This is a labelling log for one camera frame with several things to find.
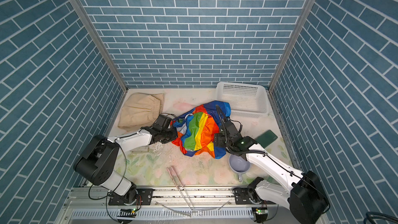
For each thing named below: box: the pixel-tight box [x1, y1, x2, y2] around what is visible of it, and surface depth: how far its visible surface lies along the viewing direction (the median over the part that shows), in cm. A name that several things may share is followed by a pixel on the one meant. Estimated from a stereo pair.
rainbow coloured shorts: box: [171, 100, 232, 160], surface depth 90 cm
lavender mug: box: [228, 154, 251, 182], surface depth 82 cm
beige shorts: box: [117, 92, 165, 132], surface depth 104 cm
